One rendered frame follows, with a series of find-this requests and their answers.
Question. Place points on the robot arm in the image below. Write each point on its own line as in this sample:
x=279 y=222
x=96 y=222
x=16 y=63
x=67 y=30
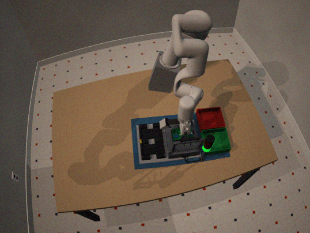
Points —
x=190 y=45

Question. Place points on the red open-top bin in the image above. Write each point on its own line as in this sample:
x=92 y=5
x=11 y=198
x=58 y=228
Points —
x=210 y=118

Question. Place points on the green circuit board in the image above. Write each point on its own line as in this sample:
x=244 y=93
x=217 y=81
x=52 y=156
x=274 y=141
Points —
x=177 y=135

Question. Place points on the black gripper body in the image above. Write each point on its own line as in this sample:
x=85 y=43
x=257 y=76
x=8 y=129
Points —
x=184 y=128

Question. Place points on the green bin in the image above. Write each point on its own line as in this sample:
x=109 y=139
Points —
x=221 y=143

